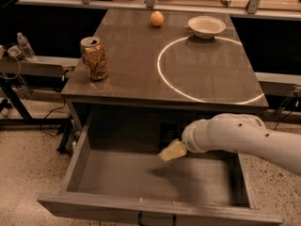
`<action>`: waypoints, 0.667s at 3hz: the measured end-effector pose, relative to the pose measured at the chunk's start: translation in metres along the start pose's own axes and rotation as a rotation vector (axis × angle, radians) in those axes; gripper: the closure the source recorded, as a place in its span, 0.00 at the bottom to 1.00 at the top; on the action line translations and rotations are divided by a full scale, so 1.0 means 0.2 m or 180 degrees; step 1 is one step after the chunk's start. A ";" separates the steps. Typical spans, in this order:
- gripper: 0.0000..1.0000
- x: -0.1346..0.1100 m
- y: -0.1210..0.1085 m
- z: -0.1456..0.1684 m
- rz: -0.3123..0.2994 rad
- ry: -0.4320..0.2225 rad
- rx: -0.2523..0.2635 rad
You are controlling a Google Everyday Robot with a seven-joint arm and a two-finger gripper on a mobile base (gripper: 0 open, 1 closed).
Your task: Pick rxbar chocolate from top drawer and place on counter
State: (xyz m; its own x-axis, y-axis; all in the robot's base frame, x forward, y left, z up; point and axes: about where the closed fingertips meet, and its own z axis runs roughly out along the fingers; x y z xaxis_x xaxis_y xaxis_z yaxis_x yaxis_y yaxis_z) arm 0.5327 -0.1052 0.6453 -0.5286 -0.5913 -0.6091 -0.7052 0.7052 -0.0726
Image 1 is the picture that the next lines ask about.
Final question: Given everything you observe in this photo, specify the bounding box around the black rxbar chocolate wrapper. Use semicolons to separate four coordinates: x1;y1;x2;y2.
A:
159;123;178;150

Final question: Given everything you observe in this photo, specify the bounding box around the black drawer handle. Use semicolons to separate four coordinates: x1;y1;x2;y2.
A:
137;212;177;226

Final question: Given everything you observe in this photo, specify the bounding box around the white paper bowl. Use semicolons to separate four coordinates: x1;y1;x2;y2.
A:
188;16;226;40

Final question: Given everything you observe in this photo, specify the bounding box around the gold drink can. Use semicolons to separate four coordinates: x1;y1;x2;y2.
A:
80;37;107;81

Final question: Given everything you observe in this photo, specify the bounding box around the coiled cable bundle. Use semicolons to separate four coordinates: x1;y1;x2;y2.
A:
0;42;25;81

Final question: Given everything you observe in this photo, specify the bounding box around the grey side bench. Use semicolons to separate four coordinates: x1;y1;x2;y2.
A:
0;56;79;126

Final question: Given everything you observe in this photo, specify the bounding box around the open grey top drawer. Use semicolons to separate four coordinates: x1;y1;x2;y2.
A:
38;105;282;226

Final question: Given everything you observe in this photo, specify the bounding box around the black floor cable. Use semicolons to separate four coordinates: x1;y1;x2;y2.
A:
38;99;69;138

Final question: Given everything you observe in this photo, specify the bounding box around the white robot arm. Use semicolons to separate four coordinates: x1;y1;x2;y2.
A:
159;113;301;176

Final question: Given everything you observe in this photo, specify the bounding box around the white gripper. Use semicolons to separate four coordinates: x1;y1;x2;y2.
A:
158;120;208;161

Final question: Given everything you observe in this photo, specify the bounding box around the clear plastic water bottle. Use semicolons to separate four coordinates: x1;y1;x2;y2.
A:
17;32;36;61

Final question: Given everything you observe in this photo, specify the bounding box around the orange fruit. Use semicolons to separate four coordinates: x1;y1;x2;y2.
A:
150;11;164;27

